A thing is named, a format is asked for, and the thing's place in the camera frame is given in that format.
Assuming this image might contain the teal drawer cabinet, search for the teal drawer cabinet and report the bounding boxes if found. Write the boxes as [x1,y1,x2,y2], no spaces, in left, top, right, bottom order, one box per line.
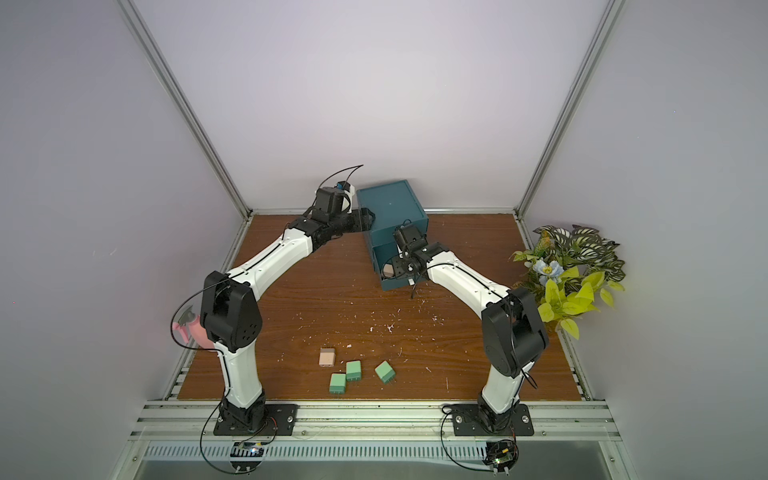
[356,180,429,291]

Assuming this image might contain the green plug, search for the green plug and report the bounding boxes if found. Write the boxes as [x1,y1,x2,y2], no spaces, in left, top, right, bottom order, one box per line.
[345,360,362,382]
[375,361,396,384]
[329,373,347,395]

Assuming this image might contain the green plug bottom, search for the green plug bottom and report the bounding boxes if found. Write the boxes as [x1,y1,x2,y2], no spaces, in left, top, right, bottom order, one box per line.
[329,373,347,395]

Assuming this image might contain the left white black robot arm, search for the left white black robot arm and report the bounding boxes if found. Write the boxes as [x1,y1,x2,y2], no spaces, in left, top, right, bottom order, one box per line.
[200,181,375,431]

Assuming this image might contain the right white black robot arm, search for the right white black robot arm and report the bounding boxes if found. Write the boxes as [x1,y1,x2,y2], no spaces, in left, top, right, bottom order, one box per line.
[391,224,549,433]

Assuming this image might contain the artificial potted plant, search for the artificial potted plant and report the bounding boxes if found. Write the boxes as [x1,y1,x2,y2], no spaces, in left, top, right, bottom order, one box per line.
[511,224,626,340]

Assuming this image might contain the pink watering can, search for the pink watering can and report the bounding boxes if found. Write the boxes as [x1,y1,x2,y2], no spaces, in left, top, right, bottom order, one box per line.
[171,306,213,349]

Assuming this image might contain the right circuit board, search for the right circuit board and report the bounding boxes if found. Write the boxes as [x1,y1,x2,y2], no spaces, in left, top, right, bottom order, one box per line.
[483,439,519,475]

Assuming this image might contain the circuit board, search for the circuit board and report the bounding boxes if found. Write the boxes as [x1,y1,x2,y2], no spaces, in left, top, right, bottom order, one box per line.
[229,442,266,475]
[483,439,519,475]

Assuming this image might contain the left circuit board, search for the left circuit board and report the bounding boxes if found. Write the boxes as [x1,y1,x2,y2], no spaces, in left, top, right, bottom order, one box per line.
[229,442,266,475]

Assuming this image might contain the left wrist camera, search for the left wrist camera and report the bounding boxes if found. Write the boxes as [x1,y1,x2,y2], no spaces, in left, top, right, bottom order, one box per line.
[336,181,356,211]

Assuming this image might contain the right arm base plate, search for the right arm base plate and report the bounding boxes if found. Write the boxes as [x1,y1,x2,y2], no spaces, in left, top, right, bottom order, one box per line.
[443,403,534,437]

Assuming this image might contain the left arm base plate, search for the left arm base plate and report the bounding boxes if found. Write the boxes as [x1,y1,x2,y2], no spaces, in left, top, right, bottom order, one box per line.
[213,403,299,437]

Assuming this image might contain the aluminium front rail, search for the aluminium front rail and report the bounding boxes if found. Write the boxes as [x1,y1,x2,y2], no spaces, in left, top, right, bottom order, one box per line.
[129,400,620,441]

